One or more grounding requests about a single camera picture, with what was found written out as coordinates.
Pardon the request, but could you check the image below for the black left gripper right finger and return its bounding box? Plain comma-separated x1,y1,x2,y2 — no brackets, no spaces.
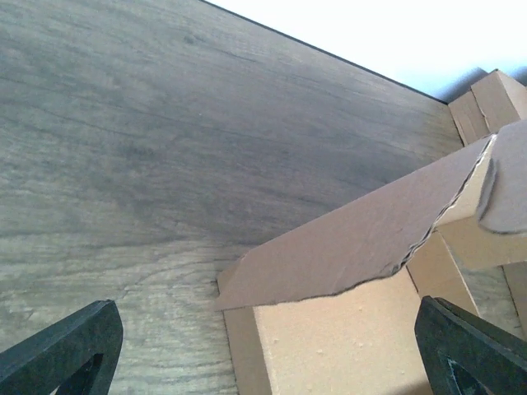
414,296,526,394

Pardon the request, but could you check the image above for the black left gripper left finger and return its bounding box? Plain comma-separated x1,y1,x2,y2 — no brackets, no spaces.
1,300,124,394

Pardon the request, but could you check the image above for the brown cardboard box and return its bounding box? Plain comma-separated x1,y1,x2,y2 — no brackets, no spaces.
216,121,526,394

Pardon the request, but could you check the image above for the rear left cardboard box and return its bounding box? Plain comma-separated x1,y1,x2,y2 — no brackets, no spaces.
448,69,526,146

